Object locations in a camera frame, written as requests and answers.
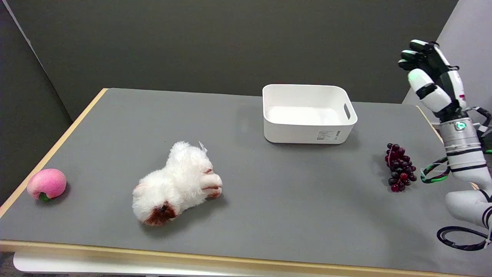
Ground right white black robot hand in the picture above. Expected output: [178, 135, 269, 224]
[398, 40, 468, 118]

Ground white brown plush toy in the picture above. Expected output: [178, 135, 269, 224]
[132, 141, 223, 227]

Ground dark red toy grapes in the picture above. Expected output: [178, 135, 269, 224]
[385, 143, 417, 192]

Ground pink toy peach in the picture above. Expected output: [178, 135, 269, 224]
[27, 168, 67, 202]

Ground white plastic bin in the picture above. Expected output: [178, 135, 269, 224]
[263, 84, 358, 145]

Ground grey table mat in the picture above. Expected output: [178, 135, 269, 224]
[0, 88, 492, 277]

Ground green black cable bundle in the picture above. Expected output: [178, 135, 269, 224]
[420, 156, 451, 184]

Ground black cable loop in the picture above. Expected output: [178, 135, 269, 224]
[437, 226, 492, 251]

